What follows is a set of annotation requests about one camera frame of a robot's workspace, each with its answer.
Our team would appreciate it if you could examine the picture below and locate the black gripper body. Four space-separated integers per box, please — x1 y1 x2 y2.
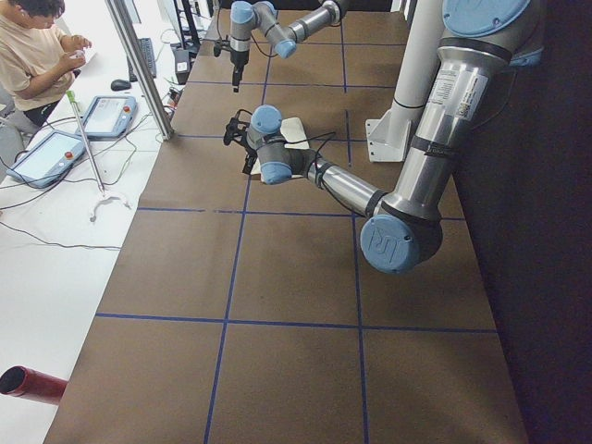
241 138 258 174
230 49 249 72

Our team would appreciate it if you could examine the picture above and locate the cream long sleeve cat shirt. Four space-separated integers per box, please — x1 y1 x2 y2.
249 117 312 185

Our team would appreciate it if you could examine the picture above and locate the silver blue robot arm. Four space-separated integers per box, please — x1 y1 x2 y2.
225 1 546 274
228 0 350 93

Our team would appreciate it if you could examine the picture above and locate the black box with white label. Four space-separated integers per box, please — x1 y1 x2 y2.
173 48 191 85

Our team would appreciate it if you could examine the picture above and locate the black keyboard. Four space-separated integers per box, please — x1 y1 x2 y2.
126 37 157 83

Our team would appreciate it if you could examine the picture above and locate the black computer mouse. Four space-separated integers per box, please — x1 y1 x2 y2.
110 79 132 92

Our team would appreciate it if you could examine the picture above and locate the far teach pendant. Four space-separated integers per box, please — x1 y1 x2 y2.
82 95 138 141

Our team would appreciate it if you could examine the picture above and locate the teach pendant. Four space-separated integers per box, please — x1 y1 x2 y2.
6 130 85 189
82 95 138 141

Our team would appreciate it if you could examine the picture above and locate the reacher stick with white hook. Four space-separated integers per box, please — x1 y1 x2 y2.
66 90 131 222

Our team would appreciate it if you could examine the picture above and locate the person in beige shirt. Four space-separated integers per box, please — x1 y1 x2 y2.
0 0 93 128

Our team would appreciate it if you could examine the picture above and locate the near teach pendant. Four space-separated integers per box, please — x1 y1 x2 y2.
6 130 85 189

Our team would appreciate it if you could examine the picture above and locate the red fire extinguisher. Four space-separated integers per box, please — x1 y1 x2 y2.
1 365 68 405

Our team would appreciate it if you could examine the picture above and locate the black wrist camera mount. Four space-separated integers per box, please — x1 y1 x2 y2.
213 35 232 57
223 108 252 147

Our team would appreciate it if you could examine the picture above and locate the black camera cable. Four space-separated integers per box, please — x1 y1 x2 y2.
281 130 338 186

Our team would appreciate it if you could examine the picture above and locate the aluminium frame post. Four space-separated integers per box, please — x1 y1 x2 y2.
105 0 174 141

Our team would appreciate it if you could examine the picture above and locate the white pedestal column base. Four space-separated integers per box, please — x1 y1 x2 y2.
365 0 444 163

